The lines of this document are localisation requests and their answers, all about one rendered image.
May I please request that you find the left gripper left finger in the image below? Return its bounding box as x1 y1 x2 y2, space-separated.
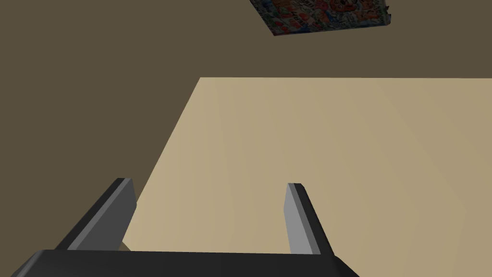
55 177 137 252

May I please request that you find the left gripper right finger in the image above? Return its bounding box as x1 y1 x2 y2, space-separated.
283 182 335 256

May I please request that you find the colourful wall picture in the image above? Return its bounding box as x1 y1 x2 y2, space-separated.
249 0 392 37

